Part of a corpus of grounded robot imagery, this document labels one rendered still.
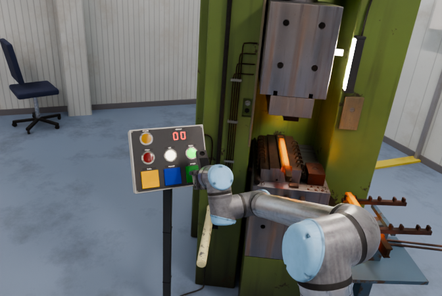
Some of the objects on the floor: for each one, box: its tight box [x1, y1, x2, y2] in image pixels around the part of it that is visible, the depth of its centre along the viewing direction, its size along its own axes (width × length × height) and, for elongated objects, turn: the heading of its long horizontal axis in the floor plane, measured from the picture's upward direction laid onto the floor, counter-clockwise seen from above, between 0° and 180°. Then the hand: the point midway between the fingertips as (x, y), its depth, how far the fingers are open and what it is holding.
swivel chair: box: [0, 38, 61, 134], centre depth 420 cm, size 60×57×103 cm
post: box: [162, 189, 172, 296], centre depth 187 cm, size 4×4×108 cm
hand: (195, 172), depth 159 cm, fingers closed
